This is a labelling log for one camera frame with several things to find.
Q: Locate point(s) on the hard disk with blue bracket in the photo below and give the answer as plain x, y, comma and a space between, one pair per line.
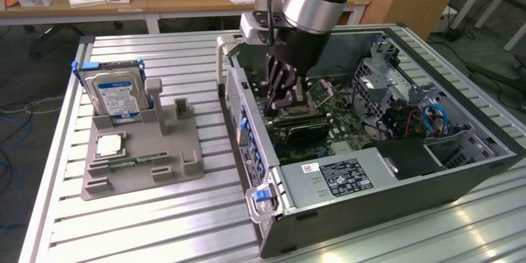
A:
115, 93

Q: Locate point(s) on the grey power supply unit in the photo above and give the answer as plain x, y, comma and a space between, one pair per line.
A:
303, 183

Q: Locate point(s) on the loose green RAM stick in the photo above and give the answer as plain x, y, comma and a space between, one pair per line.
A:
127, 162

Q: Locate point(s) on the CPU socket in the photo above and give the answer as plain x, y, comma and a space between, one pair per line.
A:
302, 109

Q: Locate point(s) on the grey parts rack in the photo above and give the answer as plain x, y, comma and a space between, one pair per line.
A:
139, 139

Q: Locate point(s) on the metal disk bay cage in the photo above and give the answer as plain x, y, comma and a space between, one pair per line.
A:
378, 87

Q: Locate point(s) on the green motherboard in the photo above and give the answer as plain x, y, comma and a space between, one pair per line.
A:
340, 121

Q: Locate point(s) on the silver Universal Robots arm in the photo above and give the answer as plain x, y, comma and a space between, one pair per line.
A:
316, 4

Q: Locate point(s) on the blue case latch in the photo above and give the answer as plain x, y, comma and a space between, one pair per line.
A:
262, 196

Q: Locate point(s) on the black open PC case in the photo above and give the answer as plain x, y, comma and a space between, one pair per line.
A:
370, 213

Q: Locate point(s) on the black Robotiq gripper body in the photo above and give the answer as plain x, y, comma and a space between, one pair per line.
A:
299, 47

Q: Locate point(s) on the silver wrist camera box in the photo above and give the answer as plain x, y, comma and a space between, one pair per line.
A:
252, 30

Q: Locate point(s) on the installed green RAM stick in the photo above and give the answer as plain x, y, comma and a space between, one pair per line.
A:
316, 120

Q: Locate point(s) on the metal socket cover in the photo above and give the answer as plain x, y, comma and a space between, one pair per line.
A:
322, 93

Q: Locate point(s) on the silver CPU chip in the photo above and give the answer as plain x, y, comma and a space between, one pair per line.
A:
108, 146

